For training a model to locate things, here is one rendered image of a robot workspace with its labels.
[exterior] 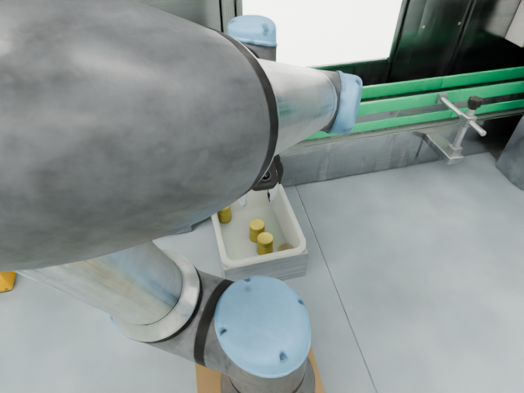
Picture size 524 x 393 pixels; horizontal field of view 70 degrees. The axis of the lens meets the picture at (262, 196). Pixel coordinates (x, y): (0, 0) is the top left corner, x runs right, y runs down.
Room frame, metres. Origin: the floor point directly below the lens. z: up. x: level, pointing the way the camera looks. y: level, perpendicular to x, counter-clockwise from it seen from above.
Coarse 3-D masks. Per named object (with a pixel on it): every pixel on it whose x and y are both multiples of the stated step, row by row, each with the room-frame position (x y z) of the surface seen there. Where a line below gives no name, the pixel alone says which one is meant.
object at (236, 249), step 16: (256, 192) 0.65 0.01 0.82; (240, 208) 0.64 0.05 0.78; (256, 208) 0.65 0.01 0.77; (272, 208) 0.65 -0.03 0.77; (288, 208) 0.58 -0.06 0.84; (224, 224) 0.59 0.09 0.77; (240, 224) 0.59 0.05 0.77; (272, 224) 0.59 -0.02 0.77; (288, 224) 0.55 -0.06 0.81; (224, 240) 0.54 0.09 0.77; (240, 240) 0.54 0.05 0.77; (288, 240) 0.54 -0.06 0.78; (304, 240) 0.49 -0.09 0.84; (224, 256) 0.45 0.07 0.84; (240, 256) 0.50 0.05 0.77; (256, 256) 0.50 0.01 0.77; (272, 256) 0.45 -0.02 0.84; (288, 256) 0.45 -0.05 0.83
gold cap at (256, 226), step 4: (252, 220) 0.57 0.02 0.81; (256, 220) 0.57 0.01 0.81; (260, 220) 0.57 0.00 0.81; (252, 224) 0.55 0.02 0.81; (256, 224) 0.55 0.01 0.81; (260, 224) 0.55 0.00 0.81; (264, 224) 0.56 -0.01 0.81; (252, 228) 0.54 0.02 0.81; (256, 228) 0.54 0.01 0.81; (260, 228) 0.54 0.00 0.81; (264, 228) 0.55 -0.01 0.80; (252, 232) 0.54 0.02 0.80; (256, 232) 0.54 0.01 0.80; (260, 232) 0.54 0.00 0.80; (252, 236) 0.54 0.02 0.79; (256, 236) 0.54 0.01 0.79; (252, 240) 0.54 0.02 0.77; (256, 240) 0.54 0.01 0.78
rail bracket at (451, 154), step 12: (444, 96) 0.85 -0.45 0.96; (456, 108) 0.79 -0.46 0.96; (468, 108) 0.75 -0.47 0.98; (468, 120) 0.74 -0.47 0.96; (480, 132) 0.70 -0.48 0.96; (432, 144) 0.80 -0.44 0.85; (444, 144) 0.79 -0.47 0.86; (456, 144) 0.74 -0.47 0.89; (420, 156) 0.83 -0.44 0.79; (444, 156) 0.75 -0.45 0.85; (456, 156) 0.74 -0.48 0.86
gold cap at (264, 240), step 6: (264, 234) 0.53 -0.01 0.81; (270, 234) 0.53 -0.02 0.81; (258, 240) 0.51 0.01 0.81; (264, 240) 0.51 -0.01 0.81; (270, 240) 0.51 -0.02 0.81; (258, 246) 0.51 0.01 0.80; (264, 246) 0.50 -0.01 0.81; (270, 246) 0.50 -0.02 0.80; (258, 252) 0.51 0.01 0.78; (264, 252) 0.50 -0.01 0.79; (270, 252) 0.50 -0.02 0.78
